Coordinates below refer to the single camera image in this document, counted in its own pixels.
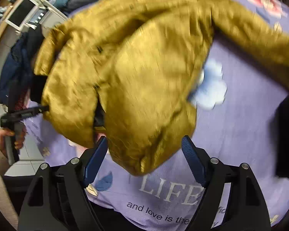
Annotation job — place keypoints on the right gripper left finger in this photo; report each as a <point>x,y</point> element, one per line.
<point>56,198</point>

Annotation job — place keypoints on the gold satin jacket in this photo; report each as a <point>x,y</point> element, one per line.
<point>139,60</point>

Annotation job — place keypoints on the person's left hand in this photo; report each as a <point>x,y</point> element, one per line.
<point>19,140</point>

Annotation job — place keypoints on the navy blue garment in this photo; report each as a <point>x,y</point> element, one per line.
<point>17,71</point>

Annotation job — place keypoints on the white medical machine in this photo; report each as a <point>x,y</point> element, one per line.
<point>31,13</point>

